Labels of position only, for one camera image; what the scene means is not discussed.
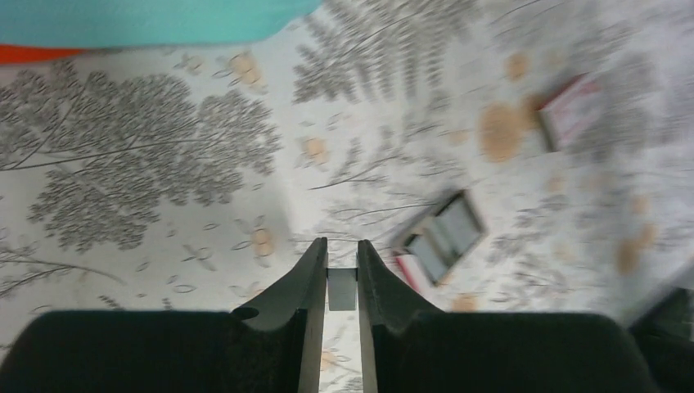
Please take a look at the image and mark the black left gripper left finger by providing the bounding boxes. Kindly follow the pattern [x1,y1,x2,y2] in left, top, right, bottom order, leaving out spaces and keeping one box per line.
[1,237,328,392]

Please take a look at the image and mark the teal t-shirt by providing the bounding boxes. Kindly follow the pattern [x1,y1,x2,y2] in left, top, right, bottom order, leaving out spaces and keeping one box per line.
[1,0,321,48]

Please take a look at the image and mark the orange t-shirt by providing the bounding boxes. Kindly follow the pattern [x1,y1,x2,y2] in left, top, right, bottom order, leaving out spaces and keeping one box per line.
[1,44,85,65]

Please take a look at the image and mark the red staple box sleeve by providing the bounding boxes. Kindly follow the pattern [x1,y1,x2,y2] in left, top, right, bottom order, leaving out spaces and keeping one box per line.
[535,73,606,151]

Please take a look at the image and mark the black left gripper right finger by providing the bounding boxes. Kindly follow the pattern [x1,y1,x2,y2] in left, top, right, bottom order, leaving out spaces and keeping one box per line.
[356,240,658,392]

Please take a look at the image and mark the red staple box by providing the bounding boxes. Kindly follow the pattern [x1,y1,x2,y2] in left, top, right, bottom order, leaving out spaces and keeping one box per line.
[390,188,489,296]

